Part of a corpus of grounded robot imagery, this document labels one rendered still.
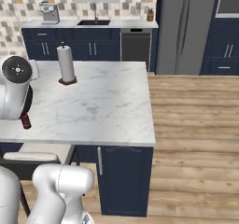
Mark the white cushioned stool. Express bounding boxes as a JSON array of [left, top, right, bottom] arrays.
[[0, 143, 77, 217]]

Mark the grey fridge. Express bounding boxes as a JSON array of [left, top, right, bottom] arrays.
[[155, 0, 219, 76]]

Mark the black sink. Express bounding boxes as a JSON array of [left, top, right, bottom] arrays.
[[77, 19, 112, 27]]

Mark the silver cabinet door handle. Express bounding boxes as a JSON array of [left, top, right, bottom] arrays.
[[96, 146, 104, 176]]

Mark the dark tap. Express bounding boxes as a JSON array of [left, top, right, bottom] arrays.
[[92, 3, 100, 21]]

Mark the white paper towel roll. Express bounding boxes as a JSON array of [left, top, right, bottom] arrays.
[[56, 41, 78, 87]]

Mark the brown utensil pot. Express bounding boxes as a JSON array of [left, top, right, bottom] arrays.
[[146, 7, 156, 22]]

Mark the silver built-in oven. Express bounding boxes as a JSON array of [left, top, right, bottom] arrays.
[[215, 0, 239, 19]]

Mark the navy tall cupboard unit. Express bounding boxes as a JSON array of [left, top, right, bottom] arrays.
[[200, 17, 239, 77]]

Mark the black dishwasher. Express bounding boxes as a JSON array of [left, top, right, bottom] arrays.
[[119, 28, 153, 72]]

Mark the navy base cupboard run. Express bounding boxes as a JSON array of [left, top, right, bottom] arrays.
[[21, 27, 121, 63]]

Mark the navy island cabinet door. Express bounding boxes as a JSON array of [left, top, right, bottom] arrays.
[[96, 146, 154, 218]]

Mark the silver coffee machine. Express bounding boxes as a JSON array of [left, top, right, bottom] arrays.
[[38, 1, 61, 26]]

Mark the dark red condiment bottle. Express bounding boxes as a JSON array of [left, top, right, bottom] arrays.
[[20, 113, 33, 131]]

